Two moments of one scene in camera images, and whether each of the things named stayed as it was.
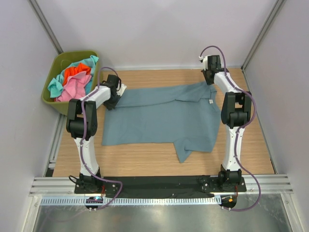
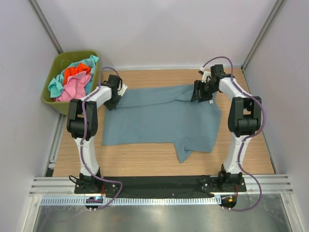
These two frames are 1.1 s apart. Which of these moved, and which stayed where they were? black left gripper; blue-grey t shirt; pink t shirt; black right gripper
Moved: black right gripper
Stayed: blue-grey t shirt; black left gripper; pink t shirt
